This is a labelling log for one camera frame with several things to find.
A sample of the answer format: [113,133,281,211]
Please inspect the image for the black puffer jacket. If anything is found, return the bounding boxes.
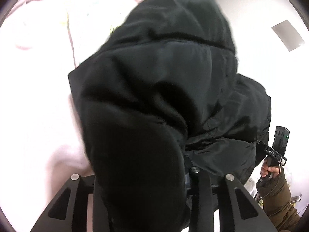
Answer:
[68,0,271,231]

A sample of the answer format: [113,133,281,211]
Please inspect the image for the right brown sleeved forearm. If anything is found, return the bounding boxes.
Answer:
[256,168,301,231]

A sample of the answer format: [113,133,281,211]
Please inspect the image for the person's right hand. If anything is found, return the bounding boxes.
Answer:
[260,158,281,178]

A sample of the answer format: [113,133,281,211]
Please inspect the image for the pink floral duvet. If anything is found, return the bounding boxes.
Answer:
[1,0,142,231]

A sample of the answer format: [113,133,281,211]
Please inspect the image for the grey wall panel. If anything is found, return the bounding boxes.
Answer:
[272,20,304,52]

